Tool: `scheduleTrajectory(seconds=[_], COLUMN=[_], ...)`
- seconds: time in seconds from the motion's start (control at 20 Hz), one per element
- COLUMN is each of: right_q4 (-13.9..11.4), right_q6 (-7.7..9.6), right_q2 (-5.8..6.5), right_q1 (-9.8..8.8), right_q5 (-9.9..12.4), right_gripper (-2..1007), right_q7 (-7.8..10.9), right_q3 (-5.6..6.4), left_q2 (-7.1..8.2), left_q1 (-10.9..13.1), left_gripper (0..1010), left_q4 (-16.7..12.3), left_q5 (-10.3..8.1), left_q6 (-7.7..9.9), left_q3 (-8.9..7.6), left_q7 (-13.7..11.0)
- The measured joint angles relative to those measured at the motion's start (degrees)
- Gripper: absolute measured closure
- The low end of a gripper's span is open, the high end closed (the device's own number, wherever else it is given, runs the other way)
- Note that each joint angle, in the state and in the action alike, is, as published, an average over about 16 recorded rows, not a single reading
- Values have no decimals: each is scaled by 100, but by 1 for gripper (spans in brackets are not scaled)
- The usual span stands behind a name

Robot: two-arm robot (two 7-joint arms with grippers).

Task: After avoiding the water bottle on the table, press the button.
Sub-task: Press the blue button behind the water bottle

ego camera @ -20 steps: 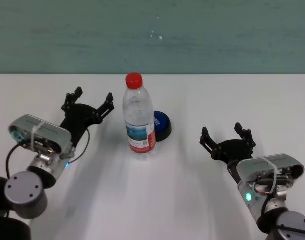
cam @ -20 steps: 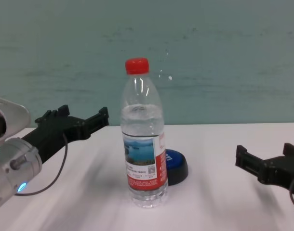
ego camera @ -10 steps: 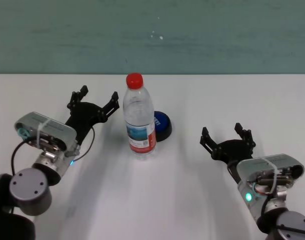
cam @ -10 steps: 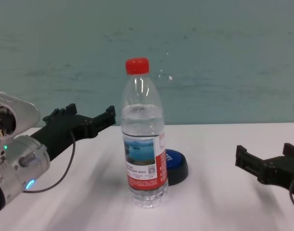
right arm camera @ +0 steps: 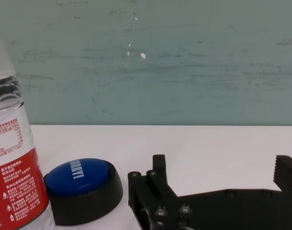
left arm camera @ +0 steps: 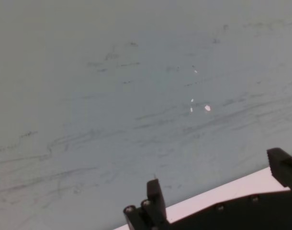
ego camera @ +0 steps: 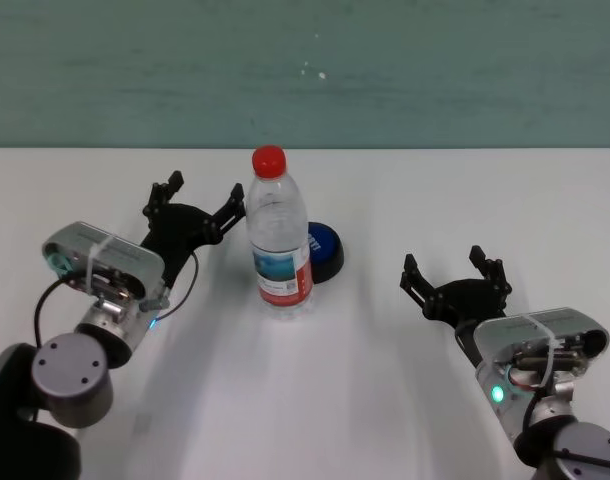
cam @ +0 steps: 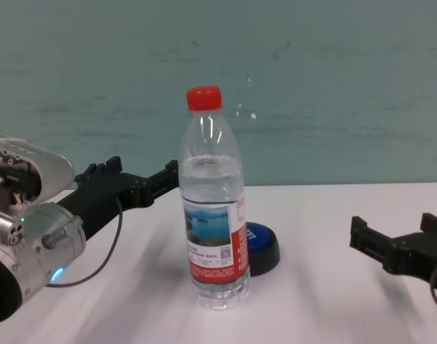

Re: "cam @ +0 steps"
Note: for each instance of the clear water bottle red cap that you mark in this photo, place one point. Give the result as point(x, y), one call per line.
point(213, 215)

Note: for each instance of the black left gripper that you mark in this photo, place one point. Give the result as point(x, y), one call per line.
point(104, 200)

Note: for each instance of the blue push button black base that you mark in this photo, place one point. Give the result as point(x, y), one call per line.
point(263, 247)

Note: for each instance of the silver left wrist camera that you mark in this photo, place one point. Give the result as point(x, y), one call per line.
point(46, 168)

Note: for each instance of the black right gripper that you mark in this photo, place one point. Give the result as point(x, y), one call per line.
point(415, 256)

